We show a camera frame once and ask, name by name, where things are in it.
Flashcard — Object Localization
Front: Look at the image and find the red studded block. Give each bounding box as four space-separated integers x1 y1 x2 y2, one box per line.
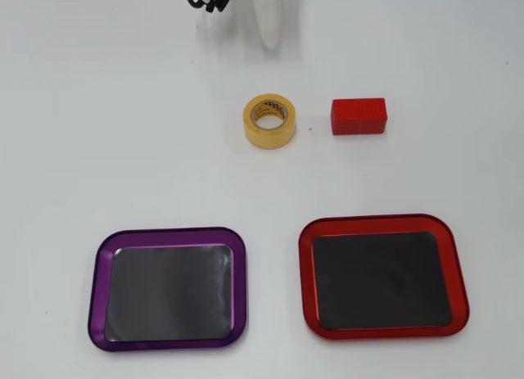
330 97 388 136

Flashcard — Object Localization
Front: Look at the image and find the yellow tape roll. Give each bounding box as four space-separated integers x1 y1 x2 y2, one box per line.
242 92 297 150

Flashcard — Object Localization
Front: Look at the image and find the red square dish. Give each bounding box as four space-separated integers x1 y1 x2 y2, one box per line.
297 213 471 341

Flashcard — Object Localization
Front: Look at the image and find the purple square dish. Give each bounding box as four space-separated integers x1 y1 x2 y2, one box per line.
87 226 249 353

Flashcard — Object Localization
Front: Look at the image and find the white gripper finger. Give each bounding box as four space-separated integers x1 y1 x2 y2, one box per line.
244 0 305 52

